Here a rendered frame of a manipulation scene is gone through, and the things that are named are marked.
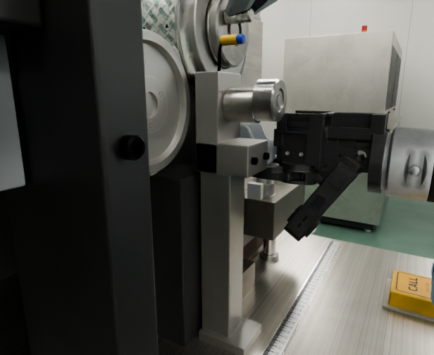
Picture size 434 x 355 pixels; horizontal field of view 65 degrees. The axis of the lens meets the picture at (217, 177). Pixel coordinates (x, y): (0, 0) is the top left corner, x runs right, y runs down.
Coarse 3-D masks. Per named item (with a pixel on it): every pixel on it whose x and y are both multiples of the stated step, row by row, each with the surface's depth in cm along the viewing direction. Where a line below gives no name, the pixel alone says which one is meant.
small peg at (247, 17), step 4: (240, 12) 33; (244, 12) 33; (248, 12) 33; (252, 12) 33; (224, 16) 34; (228, 16) 34; (232, 16) 33; (236, 16) 33; (240, 16) 33; (244, 16) 33; (248, 16) 33; (252, 16) 33; (228, 20) 34; (232, 20) 34; (236, 20) 34; (240, 20) 33; (244, 20) 33; (248, 20) 33; (228, 24) 34
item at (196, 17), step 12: (192, 0) 32; (204, 0) 33; (192, 12) 32; (204, 12) 33; (192, 24) 32; (204, 24) 34; (192, 36) 33; (204, 36) 34; (192, 48) 33; (204, 48) 34; (204, 60) 34; (228, 72) 39
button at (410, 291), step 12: (396, 276) 50; (408, 276) 50; (420, 276) 50; (396, 288) 46; (408, 288) 46; (420, 288) 46; (396, 300) 46; (408, 300) 45; (420, 300) 44; (420, 312) 45; (432, 312) 44
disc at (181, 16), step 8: (176, 0) 31; (184, 0) 31; (176, 8) 31; (184, 8) 32; (176, 16) 31; (184, 16) 32; (176, 24) 31; (184, 24) 32; (176, 32) 32; (184, 32) 32; (184, 40) 32; (184, 48) 32; (184, 56) 32; (192, 56) 34; (184, 64) 33; (192, 64) 34; (192, 72) 34; (240, 72) 43; (192, 80) 34
